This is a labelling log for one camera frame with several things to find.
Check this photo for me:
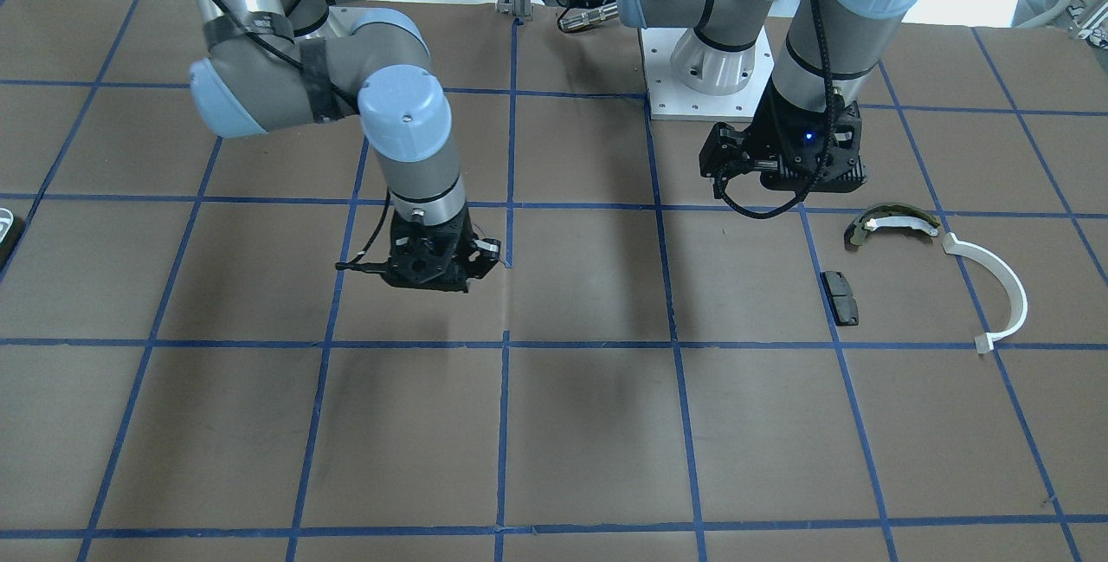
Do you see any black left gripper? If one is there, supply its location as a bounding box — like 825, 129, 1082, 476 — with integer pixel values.
699, 84, 866, 197

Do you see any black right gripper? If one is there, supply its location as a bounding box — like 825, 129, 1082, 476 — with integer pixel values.
384, 210, 502, 293

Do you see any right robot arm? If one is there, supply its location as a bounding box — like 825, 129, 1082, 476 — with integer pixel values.
189, 0, 501, 292

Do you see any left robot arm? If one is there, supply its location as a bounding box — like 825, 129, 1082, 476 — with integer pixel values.
616, 0, 919, 202

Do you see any black brake pad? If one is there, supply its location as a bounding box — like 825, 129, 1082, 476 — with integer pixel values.
820, 270, 860, 326

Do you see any white curved plastic piece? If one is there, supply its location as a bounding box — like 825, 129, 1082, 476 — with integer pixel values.
941, 232, 1029, 355

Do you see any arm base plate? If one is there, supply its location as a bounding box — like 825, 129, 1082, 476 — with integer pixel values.
640, 27, 773, 123

